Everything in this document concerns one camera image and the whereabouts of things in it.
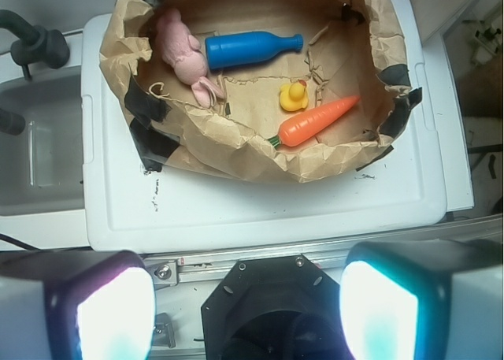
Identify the blue plastic bottle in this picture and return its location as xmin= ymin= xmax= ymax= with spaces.
xmin=205 ymin=32 xmax=304 ymax=70

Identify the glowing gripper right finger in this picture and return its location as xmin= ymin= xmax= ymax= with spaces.
xmin=339 ymin=239 xmax=503 ymax=359

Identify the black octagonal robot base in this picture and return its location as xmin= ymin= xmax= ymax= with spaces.
xmin=201 ymin=254 xmax=352 ymax=359

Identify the yellow rubber duck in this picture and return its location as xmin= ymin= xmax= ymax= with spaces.
xmin=280 ymin=80 xmax=309 ymax=112

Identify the aluminium rail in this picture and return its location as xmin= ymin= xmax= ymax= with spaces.
xmin=143 ymin=217 xmax=504 ymax=288

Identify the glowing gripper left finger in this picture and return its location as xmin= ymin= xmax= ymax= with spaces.
xmin=1 ymin=251 xmax=156 ymax=359

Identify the orange toy carrot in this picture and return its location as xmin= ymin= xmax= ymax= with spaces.
xmin=268 ymin=95 xmax=361 ymax=148

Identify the grey plastic bin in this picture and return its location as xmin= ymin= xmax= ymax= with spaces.
xmin=1 ymin=66 xmax=84 ymax=216

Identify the black clamp handle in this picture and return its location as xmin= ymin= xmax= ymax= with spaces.
xmin=1 ymin=9 xmax=70 ymax=81

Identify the brown paper bag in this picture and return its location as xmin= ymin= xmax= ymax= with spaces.
xmin=100 ymin=0 xmax=422 ymax=183

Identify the white plastic lid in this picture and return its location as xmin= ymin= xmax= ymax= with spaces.
xmin=81 ymin=0 xmax=447 ymax=253

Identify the pink plush bunny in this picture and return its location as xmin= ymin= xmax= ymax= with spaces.
xmin=155 ymin=8 xmax=225 ymax=108

